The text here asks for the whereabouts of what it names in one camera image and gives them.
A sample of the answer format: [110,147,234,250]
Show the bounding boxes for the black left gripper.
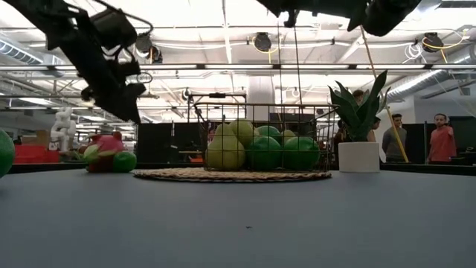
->
[79,58,147,125]

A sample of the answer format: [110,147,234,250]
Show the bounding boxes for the yellow-green pear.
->
[278,129,298,145]
[205,123,247,171]
[228,118,260,148]

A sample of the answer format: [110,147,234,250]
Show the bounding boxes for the black partition screen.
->
[135,122,205,165]

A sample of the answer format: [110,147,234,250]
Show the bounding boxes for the pink dragon fruit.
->
[83,131,129,173]

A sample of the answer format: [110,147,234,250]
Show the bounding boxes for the white figure statue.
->
[49,107,77,154]

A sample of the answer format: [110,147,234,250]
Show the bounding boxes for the red storage bins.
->
[13,144,61,165]

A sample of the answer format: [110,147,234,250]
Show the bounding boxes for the round woven straw mat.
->
[132,167,333,184]

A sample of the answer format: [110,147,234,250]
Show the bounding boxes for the green leafy plant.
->
[328,69,392,143]

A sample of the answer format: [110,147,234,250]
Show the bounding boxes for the person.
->
[382,112,408,163]
[351,89,377,143]
[427,112,458,165]

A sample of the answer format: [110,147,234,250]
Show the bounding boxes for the white plant pot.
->
[338,141,381,173]

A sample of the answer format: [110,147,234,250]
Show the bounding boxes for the yellow pole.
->
[358,25,411,164]

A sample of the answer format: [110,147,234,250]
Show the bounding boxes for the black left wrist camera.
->
[90,8,139,50]

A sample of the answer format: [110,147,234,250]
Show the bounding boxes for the gold wire basket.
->
[192,101,338,173]

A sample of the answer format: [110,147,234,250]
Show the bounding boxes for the black ceiling cable reel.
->
[254,31,273,53]
[421,32,445,54]

